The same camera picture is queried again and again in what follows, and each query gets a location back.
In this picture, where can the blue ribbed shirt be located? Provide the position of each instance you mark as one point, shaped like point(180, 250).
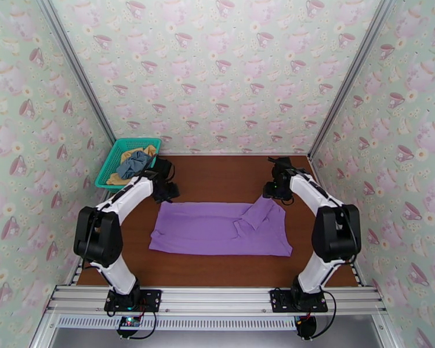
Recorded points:
point(132, 165)

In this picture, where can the beige garment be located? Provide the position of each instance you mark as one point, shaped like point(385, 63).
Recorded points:
point(150, 150)

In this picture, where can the purple shirt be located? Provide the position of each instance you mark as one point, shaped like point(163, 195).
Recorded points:
point(203, 231)

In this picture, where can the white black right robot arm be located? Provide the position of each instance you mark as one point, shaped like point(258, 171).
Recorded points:
point(308, 191)

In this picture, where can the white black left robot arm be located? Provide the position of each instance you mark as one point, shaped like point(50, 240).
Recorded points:
point(130, 196)

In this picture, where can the green plastic mesh basket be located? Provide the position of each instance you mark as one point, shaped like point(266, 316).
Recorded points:
point(107, 173)

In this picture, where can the small green circuit board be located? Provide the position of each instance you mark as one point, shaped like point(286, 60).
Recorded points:
point(128, 323)

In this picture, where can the black round controller box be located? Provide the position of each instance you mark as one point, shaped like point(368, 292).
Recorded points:
point(308, 327)

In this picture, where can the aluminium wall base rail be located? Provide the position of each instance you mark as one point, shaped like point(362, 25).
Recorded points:
point(221, 154)

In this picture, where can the aluminium frame beam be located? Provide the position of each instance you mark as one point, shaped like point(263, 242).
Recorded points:
point(217, 300)

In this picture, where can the aluminium corner post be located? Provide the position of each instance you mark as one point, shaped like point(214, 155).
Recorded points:
point(77, 68)
point(355, 68)

